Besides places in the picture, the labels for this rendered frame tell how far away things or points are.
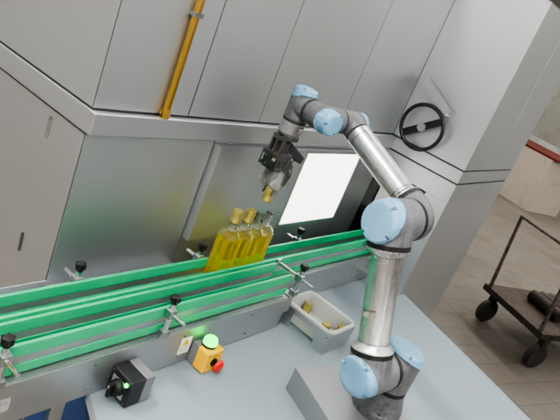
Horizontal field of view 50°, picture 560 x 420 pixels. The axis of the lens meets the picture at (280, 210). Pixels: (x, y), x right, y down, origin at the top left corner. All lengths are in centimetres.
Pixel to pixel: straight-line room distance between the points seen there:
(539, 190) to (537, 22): 774
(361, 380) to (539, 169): 879
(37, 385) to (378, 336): 83
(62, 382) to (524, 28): 210
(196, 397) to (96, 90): 86
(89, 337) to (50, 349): 10
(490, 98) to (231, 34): 129
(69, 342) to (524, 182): 933
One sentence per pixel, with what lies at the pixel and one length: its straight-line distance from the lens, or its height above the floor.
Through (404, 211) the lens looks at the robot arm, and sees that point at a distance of 153.
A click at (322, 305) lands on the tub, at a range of 228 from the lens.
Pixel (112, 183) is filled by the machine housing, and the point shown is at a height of 119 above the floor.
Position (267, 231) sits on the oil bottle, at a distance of 200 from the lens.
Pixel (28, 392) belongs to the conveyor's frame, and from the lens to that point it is 150.
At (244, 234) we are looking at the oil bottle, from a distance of 191.
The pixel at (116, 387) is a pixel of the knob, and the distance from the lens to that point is 159.
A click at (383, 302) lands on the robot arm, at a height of 120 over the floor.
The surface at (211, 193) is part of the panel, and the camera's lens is 193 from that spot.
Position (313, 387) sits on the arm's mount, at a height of 83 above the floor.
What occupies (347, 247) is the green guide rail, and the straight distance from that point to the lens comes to 255.
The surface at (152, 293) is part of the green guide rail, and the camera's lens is 169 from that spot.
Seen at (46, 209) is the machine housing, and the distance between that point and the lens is 171.
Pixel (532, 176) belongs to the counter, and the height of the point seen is 53.
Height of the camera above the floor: 184
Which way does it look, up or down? 20 degrees down
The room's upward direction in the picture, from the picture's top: 22 degrees clockwise
